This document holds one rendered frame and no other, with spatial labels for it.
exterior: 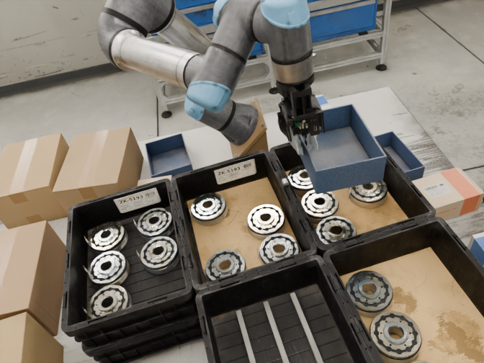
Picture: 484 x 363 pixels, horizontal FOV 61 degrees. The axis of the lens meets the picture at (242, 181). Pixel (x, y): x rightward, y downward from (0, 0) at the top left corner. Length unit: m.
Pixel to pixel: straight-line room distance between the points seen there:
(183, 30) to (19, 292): 0.82
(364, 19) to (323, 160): 2.25
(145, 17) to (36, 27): 2.89
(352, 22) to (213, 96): 2.44
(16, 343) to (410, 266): 0.93
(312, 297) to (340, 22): 2.35
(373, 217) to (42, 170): 1.10
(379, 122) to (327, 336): 0.95
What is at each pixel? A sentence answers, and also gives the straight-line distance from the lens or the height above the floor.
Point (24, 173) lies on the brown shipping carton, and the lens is 1.62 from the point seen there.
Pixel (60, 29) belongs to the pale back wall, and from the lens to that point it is 3.90.
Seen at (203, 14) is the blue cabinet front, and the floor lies 0.68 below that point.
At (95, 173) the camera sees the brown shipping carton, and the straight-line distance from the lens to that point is 1.46.
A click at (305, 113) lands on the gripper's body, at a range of 0.79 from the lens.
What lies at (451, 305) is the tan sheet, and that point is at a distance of 1.06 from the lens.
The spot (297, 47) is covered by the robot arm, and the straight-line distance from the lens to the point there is 0.73.
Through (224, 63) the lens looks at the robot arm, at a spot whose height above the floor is 1.37.
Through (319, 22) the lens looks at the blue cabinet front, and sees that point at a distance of 3.04.
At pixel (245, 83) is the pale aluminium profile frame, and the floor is 0.13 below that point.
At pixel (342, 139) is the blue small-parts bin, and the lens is 1.03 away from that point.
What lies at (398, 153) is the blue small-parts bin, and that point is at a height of 0.71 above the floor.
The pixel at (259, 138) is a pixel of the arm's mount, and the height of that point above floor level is 0.85.
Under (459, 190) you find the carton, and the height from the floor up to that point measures 0.77.
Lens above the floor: 1.73
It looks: 44 degrees down
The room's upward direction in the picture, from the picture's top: 12 degrees counter-clockwise
